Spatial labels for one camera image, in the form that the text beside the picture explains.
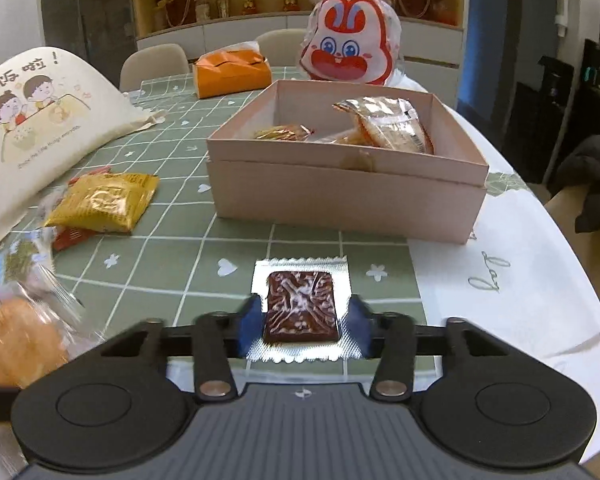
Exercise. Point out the white red rabbit face bag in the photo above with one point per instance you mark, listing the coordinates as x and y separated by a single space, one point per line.
347 35

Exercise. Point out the green checked tablecloth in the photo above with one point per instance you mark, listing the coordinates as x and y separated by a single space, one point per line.
180 255

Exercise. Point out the pink cardboard box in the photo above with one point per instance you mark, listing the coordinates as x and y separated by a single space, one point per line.
330 195

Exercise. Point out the yellow gold snack packet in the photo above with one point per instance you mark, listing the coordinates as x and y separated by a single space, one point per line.
105 200

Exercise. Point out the red gift bag yellow flowers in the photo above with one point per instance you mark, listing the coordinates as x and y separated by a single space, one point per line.
177 7

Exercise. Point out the beige chair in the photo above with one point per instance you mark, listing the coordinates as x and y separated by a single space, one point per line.
280 47
155 62

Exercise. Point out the dark jacket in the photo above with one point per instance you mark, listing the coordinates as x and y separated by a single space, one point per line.
590 180

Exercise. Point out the white wall dispenser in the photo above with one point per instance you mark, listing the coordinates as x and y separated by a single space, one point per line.
561 15

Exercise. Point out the white tablecloth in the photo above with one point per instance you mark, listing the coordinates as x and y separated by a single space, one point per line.
530 270

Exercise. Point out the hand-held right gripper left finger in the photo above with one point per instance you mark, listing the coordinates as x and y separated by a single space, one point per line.
247 327

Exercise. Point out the brown brownie clear packet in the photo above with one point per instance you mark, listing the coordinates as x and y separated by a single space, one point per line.
300 305

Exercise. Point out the cream cartoon print cloth bag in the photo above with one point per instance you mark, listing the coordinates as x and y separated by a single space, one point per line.
45 135

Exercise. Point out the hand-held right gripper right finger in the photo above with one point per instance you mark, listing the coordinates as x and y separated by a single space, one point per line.
361 325

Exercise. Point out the black furniture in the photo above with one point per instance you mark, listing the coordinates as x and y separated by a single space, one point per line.
550 110

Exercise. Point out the plain red snack packet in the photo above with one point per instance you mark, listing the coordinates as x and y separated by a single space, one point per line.
70 237

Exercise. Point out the blue bread packet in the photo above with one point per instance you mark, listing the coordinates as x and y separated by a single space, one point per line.
20 335

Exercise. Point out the foil packet with brown cake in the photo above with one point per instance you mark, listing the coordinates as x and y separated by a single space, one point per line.
385 122

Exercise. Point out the red doll figurine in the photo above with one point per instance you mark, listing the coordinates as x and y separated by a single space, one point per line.
250 5
290 0

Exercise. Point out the small red yellow snack packet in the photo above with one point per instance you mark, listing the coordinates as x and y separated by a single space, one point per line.
280 133

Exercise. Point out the orange tissue box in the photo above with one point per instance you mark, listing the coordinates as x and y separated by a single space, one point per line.
230 75

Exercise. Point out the red packet with white label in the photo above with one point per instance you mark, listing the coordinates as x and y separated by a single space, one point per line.
87 175

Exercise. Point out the small framed card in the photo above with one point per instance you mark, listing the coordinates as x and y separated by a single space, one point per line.
223 7

